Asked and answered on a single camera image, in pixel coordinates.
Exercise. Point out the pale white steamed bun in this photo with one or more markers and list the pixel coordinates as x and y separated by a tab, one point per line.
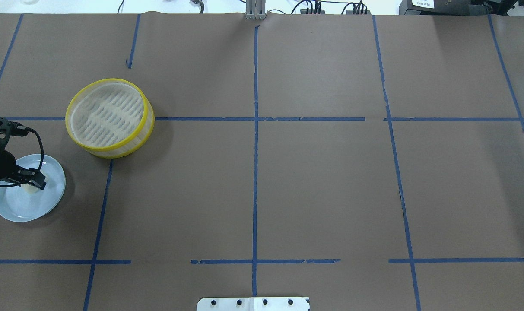
31	189

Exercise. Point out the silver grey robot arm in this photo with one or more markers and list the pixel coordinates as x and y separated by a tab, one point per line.
4	184

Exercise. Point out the yellow rimmed bamboo steamer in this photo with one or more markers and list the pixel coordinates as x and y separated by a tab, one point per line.
110	118

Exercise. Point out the light blue plate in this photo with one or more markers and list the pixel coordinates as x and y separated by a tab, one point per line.
19	206

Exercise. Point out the black device with label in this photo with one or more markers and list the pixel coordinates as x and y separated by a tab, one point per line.
434	7

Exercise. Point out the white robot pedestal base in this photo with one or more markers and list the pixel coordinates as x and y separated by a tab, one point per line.
254	304

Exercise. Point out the grey metal bracket post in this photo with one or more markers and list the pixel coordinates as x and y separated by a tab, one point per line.
255	9

